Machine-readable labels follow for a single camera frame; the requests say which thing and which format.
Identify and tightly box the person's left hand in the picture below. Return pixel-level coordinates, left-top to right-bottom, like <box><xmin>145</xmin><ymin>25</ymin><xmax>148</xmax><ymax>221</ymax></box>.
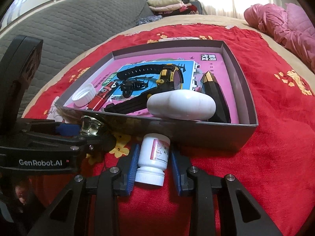
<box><xmin>9</xmin><ymin>174</ymin><xmax>45</xmax><ymax>207</ymax></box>

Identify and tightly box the yellow black wrist watch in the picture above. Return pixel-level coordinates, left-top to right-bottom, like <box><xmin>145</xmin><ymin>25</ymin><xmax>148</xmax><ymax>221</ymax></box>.
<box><xmin>104</xmin><ymin>63</ymin><xmax>184</xmax><ymax>114</ymax></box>

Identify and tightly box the stack of folded clothes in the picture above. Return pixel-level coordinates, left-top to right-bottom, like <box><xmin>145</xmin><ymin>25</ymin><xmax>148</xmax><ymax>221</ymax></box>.
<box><xmin>147</xmin><ymin>0</ymin><xmax>203</xmax><ymax>17</ymax></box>

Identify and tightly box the grey quilted sofa back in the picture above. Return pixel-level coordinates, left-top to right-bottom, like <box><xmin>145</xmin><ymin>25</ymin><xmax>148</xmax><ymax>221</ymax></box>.
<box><xmin>1</xmin><ymin>0</ymin><xmax>153</xmax><ymax>116</ymax></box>

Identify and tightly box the grey shallow cardboard box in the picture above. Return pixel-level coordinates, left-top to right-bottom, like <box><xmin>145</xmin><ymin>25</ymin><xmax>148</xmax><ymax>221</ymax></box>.
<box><xmin>55</xmin><ymin>40</ymin><xmax>258</xmax><ymax>151</ymax></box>

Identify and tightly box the beige bed sheet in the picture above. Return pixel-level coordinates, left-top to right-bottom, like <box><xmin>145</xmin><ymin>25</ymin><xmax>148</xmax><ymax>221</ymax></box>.
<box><xmin>23</xmin><ymin>16</ymin><xmax>314</xmax><ymax>119</ymax></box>

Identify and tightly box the pink quilted comforter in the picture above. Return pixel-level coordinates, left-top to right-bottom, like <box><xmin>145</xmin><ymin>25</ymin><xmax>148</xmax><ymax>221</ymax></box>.
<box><xmin>244</xmin><ymin>3</ymin><xmax>314</xmax><ymax>71</ymax></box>

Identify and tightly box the brass metal knob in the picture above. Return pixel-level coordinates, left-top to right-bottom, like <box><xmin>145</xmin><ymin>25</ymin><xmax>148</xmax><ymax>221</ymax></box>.
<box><xmin>80</xmin><ymin>115</ymin><xmax>104</xmax><ymax>136</ymax></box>

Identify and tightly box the red floral blanket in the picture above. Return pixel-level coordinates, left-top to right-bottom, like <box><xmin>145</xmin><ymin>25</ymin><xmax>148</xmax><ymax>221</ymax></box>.
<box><xmin>24</xmin><ymin>23</ymin><xmax>314</xmax><ymax>235</ymax></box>

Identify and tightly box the black hair clip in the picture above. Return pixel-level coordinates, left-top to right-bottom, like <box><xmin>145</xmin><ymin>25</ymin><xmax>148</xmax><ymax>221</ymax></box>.
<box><xmin>120</xmin><ymin>79</ymin><xmax>148</xmax><ymax>98</ymax></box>

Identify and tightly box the pink and blue book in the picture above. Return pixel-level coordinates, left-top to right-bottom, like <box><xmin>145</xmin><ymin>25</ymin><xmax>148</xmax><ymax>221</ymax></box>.
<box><xmin>63</xmin><ymin>52</ymin><xmax>239</xmax><ymax>124</ymax></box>

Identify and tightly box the white plastic jar lid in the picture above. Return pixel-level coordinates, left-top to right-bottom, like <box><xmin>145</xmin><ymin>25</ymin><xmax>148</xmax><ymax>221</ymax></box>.
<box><xmin>71</xmin><ymin>84</ymin><xmax>96</xmax><ymax>107</ymax></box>

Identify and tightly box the blue patterned cloth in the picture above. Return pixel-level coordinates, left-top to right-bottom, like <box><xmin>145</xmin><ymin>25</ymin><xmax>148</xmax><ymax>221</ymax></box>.
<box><xmin>136</xmin><ymin>15</ymin><xmax>162</xmax><ymax>26</ymax></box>

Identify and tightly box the white oval case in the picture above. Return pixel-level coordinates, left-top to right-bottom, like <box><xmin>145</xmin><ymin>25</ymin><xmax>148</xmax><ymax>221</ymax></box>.
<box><xmin>147</xmin><ymin>89</ymin><xmax>216</xmax><ymax>121</ymax></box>

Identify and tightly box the white pill bottle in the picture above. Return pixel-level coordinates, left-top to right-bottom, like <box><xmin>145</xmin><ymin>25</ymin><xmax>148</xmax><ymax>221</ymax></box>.
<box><xmin>135</xmin><ymin>133</ymin><xmax>170</xmax><ymax>186</ymax></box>

